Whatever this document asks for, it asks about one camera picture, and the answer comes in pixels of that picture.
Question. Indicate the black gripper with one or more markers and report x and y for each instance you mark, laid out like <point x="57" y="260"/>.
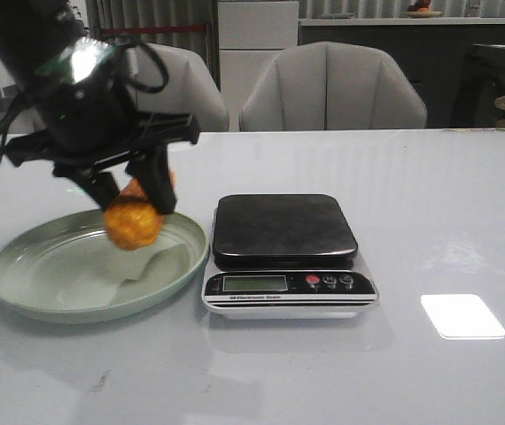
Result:
<point x="81" y="90"/>

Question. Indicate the orange corn cob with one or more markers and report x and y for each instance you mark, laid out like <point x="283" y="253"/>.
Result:
<point x="131" y="221"/>

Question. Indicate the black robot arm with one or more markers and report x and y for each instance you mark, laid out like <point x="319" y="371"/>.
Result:
<point x="40" y="20"/>

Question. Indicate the light green oval plate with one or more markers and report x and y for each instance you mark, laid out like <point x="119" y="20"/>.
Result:
<point x="68" y="271"/>

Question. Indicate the left grey upholstered chair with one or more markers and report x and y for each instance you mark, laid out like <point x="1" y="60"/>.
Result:
<point x="190" y="89"/>

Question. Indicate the grey upholstered chair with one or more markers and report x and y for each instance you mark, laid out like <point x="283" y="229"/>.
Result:
<point x="332" y="86"/>
<point x="190" y="89"/>

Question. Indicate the black silver kitchen scale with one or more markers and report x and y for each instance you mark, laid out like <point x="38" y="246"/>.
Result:
<point x="285" y="256"/>

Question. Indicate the white drawer cabinet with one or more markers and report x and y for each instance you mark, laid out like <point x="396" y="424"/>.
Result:
<point x="249" y="34"/>

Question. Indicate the right grey upholstered chair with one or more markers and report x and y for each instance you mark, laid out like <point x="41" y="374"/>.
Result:
<point x="332" y="86"/>

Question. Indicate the dark grey counter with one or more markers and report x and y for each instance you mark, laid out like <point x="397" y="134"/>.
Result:
<point x="429" y="51"/>

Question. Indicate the fruit bowl on counter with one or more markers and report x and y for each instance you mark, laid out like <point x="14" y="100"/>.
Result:
<point x="421" y="9"/>

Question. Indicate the dark side table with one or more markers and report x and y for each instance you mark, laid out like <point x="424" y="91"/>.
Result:
<point x="482" y="82"/>

